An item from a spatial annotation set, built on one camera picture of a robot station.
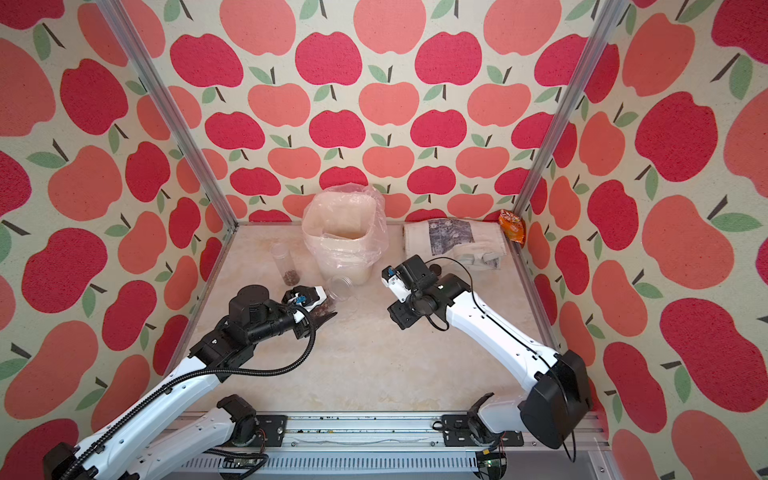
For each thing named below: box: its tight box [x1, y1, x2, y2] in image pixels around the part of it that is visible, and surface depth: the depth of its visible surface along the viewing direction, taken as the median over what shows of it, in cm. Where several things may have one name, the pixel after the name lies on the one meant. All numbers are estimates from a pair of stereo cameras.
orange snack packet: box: [498, 209, 526, 248], surface depth 117 cm
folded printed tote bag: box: [403, 219, 506, 270], surface depth 109 cm
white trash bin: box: [302, 191, 386, 286], surface depth 90 cm
